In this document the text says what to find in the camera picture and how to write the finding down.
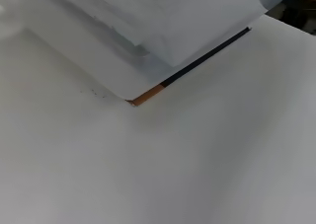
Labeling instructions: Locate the clear plastic storage box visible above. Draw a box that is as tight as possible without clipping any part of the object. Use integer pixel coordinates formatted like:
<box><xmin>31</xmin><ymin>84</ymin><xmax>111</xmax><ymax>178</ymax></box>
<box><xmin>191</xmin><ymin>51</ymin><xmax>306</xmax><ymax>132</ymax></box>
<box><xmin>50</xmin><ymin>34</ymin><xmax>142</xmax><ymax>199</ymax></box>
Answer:
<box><xmin>19</xmin><ymin>0</ymin><xmax>290</xmax><ymax>100</ymax></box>

